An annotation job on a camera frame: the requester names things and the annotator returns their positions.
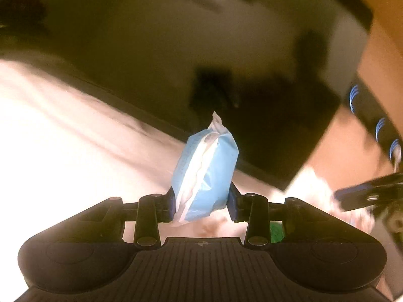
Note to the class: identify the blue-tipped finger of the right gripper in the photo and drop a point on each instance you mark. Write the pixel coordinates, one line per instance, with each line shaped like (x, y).
(378, 191)

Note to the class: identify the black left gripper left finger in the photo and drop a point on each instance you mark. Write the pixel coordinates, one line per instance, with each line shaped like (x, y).
(152, 210)

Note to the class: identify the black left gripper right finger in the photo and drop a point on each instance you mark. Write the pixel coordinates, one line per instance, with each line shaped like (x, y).
(253, 209)

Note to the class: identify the blue wet wipes pack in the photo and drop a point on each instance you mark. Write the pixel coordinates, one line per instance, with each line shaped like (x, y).
(203, 173)

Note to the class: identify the green lid glass jar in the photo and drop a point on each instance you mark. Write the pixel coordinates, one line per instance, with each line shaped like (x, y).
(277, 233)

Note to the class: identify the black power strip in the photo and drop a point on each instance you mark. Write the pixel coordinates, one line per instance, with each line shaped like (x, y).
(369, 111)

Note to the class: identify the black monitor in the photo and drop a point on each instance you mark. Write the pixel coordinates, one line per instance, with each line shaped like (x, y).
(275, 71)

